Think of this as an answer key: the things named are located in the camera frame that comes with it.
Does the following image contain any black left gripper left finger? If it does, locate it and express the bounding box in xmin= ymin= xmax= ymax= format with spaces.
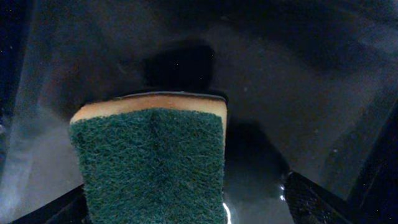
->
xmin=9 ymin=184 xmax=90 ymax=224

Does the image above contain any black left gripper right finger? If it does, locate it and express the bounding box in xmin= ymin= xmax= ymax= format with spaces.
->
xmin=283 ymin=172 xmax=358 ymax=224

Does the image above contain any green yellow sponge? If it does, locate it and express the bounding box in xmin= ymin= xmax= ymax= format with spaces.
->
xmin=70 ymin=91 xmax=231 ymax=224

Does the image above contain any black rectangular tray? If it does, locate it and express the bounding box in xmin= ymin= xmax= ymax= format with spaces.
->
xmin=1 ymin=0 xmax=397 ymax=223

